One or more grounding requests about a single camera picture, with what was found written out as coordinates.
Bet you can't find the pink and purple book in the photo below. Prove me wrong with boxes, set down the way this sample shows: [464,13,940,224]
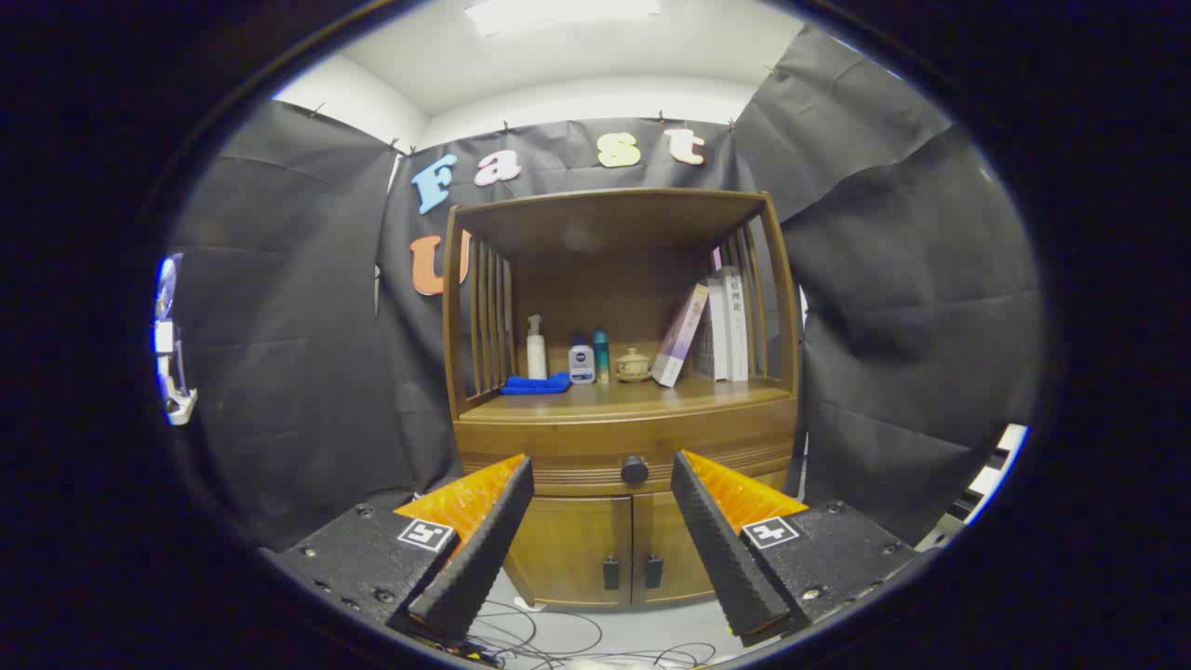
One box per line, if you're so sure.
[650,284,711,388]

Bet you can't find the black floor cables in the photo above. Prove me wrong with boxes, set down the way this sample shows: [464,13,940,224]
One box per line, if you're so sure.
[465,600,717,670]

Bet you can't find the blue folded cloth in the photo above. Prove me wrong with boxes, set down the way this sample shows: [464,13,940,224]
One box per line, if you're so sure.
[500,372,573,395]

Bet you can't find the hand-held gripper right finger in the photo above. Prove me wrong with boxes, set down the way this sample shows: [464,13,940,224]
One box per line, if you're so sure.
[670,450,922,648]

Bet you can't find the wooden countertop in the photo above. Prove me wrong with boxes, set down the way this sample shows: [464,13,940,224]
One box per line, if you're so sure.
[462,372,794,424]

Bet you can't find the wooden cabinet door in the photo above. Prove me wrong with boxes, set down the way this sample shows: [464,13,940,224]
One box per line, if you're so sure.
[633,489,717,606]
[507,496,634,608]

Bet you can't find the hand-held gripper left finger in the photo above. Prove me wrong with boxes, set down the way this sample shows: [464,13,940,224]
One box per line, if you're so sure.
[270,454,536,643]

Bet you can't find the white patterned book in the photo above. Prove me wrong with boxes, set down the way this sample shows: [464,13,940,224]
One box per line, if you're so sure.
[693,275,729,381]

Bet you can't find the white equipment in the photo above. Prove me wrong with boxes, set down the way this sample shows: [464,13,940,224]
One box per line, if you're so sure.
[154,253,198,427]

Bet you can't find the wooden cabinet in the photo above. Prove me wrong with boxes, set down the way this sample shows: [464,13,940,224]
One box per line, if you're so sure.
[442,188,803,608]

